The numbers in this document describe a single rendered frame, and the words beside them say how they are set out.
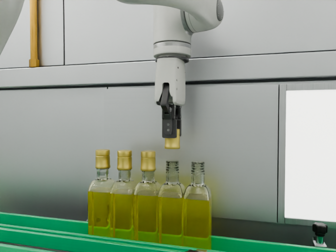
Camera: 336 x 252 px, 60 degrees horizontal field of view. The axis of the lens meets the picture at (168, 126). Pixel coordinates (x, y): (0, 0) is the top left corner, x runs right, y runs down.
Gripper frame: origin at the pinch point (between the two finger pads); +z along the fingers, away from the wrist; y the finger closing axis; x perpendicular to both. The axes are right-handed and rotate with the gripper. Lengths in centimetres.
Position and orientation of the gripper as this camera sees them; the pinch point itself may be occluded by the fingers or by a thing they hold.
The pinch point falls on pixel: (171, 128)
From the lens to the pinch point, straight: 65.5
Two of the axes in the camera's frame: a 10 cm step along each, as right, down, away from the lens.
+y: -2.7, 0.3, -9.6
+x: 9.6, 0.1, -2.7
